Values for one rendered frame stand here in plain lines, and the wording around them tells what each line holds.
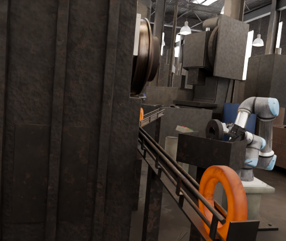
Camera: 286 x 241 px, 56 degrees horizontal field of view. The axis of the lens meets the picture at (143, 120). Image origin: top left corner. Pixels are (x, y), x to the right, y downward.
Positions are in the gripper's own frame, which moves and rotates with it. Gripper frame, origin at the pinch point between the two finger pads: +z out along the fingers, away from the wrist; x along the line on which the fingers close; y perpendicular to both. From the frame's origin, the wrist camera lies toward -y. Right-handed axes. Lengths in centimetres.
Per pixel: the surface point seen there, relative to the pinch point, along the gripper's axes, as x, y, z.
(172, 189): 57, -26, 42
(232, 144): 42.0, -4.6, 15.5
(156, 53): -13, 29, 46
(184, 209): 70, -28, 43
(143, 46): -5, 28, 56
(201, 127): -239, 2, -125
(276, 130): -153, 33, -182
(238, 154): 36.7, -7.9, 6.6
